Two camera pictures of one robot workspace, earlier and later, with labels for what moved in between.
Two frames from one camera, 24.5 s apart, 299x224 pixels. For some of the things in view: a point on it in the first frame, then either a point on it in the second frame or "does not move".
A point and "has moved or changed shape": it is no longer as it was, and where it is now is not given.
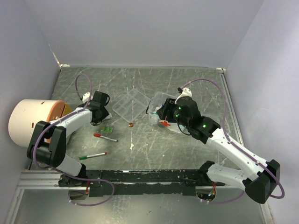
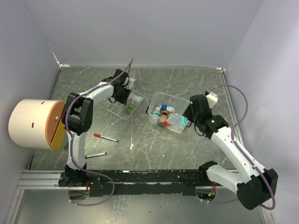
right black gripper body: [173, 113] → [191, 115]
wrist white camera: [186, 92] → [212, 98]
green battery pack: [106, 129] → [130, 108]
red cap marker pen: [99, 135] does not move
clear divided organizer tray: [131, 106] has moved or changed shape
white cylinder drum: [25, 114] does not move
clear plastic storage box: [156, 101] does not move
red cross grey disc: [164, 123] does not move
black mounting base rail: [104, 182] does not move
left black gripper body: [104, 113] → [124, 97]
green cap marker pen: [81, 157] does not move
